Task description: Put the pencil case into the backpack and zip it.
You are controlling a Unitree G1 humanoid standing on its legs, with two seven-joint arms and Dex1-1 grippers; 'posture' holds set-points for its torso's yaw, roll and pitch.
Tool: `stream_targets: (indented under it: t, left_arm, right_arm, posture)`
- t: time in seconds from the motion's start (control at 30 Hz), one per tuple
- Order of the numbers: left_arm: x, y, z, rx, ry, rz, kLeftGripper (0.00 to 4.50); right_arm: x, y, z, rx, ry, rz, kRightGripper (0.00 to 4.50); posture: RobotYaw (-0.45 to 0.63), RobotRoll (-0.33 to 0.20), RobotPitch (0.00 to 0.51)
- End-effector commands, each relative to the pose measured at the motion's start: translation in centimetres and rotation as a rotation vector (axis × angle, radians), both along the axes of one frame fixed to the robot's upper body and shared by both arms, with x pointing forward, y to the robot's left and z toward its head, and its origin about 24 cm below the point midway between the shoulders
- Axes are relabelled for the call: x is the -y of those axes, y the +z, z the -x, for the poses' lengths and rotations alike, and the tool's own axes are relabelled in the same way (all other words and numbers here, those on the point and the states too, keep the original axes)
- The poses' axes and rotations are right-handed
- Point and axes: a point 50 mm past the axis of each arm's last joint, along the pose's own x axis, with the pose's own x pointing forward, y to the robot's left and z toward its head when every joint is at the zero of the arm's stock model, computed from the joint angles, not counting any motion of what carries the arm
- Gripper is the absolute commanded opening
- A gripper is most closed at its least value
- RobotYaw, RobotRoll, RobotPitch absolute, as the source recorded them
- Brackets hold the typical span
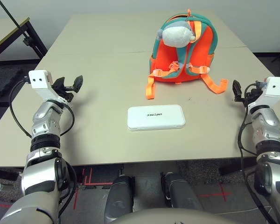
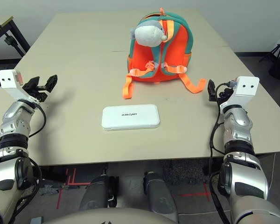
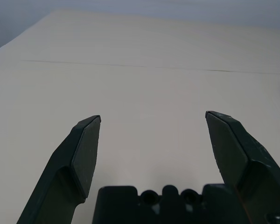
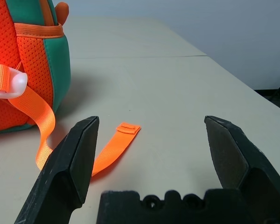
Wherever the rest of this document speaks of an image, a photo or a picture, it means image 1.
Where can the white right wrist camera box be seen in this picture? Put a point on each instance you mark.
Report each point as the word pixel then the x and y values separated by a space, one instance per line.
pixel 276 86

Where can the dark grey left robot leg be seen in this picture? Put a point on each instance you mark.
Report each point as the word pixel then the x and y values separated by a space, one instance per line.
pixel 119 198

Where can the white pencil case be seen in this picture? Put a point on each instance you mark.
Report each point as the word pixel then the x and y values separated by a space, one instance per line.
pixel 154 121

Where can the orange and teal backpack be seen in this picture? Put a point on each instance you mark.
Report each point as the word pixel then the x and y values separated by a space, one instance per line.
pixel 168 67

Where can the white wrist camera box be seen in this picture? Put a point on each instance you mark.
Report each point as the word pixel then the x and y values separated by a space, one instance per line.
pixel 38 80
pixel 276 86

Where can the beige side table black frame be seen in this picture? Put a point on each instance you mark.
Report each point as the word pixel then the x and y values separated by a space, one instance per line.
pixel 2 32

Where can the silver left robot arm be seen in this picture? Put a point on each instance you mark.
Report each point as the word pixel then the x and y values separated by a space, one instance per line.
pixel 42 177

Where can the dark grey right robot leg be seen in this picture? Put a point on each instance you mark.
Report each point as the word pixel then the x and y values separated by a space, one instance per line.
pixel 182 196

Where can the black foam floor mat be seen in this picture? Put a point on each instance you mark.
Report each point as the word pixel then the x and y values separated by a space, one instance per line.
pixel 4 79

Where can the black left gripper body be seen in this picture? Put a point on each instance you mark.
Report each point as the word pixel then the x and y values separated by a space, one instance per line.
pixel 64 93

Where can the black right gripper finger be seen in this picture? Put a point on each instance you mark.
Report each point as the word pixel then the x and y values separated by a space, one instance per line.
pixel 237 89

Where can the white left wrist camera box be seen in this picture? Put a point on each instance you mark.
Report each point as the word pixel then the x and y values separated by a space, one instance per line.
pixel 38 80

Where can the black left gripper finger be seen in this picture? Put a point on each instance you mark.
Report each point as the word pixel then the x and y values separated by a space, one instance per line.
pixel 78 83
pixel 59 82

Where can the dark grey robot leg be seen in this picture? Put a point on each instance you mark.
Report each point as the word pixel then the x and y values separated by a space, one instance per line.
pixel 119 198
pixel 182 196

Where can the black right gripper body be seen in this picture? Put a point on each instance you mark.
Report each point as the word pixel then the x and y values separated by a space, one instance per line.
pixel 245 99

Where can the beige robot torso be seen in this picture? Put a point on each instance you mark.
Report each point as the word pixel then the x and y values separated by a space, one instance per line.
pixel 168 218

